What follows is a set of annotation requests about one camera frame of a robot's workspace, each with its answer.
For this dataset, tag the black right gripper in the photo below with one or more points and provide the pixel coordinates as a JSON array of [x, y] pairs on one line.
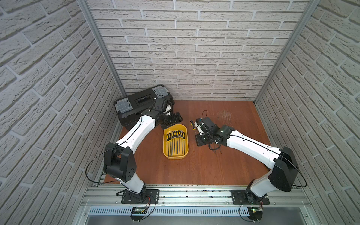
[[198, 143]]

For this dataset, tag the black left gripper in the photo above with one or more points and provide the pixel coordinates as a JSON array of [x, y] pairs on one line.
[[171, 118]]

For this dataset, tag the black yellow file ten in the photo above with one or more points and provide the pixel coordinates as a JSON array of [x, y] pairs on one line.
[[192, 125]]

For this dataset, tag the yellow plastic tray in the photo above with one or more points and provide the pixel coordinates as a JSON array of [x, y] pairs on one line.
[[175, 142]]

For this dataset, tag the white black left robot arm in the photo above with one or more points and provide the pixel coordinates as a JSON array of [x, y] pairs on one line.
[[119, 157]]

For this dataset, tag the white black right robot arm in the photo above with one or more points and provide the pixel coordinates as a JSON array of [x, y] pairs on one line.
[[282, 165]]

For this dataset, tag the black plastic toolbox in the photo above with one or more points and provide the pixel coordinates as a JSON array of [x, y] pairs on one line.
[[129, 108]]

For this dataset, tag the right controller board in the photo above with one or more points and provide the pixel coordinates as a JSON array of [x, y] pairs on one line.
[[255, 214]]

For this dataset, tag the controller board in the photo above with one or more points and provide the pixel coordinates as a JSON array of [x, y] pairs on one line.
[[255, 214], [138, 213]]

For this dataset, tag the left controller board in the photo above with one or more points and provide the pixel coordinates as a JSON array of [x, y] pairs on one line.
[[138, 213]]

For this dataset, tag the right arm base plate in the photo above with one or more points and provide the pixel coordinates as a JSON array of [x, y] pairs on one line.
[[243, 197]]

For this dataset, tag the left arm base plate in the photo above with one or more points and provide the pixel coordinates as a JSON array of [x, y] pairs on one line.
[[149, 196]]

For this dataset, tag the aluminium front rail frame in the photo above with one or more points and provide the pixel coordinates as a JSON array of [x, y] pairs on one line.
[[193, 200]]

